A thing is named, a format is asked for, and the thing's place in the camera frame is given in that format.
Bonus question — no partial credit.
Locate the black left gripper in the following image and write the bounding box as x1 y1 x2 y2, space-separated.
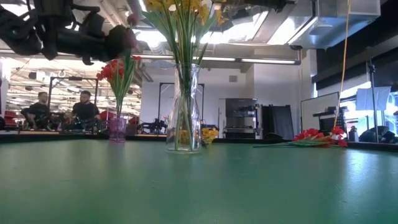
32 0 137 66

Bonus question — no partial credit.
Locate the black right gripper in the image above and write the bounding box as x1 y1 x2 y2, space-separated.
224 0 287 13

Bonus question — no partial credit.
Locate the red flower bunch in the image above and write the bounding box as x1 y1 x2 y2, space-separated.
253 125 349 148
95 55 142 118

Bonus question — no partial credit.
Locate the yellow flower bunch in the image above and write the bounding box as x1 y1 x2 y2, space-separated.
201 126 220 146
141 0 231 152

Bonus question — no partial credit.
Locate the small purple vase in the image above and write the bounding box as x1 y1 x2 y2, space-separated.
108 116 128 144

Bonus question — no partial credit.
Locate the tall clear glass vase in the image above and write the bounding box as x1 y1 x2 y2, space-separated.
165 62 203 154

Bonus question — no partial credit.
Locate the long ceiling light strip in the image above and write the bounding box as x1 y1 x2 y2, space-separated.
132 54 302 66

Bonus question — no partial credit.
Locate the person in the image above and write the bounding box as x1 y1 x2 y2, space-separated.
21 91 52 131
70 90 102 131

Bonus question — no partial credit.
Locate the black and steel appliance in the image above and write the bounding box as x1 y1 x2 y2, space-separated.
224 98 259 139

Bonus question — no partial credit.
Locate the yellow pole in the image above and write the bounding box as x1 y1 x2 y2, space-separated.
333 0 351 129

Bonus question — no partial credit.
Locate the black curtain panel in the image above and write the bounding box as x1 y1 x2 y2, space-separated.
261 104 295 141

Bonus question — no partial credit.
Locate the whiteboard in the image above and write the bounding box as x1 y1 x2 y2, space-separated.
300 91 340 140

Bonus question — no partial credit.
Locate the black equipment cart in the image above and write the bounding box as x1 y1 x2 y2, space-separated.
312 105 348 138

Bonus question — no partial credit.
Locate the white softbox sheet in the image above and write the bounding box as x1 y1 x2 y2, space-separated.
355 86 392 111

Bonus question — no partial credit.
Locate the black light stand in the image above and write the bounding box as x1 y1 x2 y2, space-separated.
368 58 381 143

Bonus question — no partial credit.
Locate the grey bottle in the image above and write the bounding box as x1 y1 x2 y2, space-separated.
348 125 359 142

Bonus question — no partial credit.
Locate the black bag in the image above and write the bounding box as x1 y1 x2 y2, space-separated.
358 125 397 144

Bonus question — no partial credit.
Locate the green table mat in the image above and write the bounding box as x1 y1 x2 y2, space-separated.
0 138 398 224

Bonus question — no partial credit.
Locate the black metal frame stand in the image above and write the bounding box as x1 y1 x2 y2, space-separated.
157 82 205 125
47 76 99 131

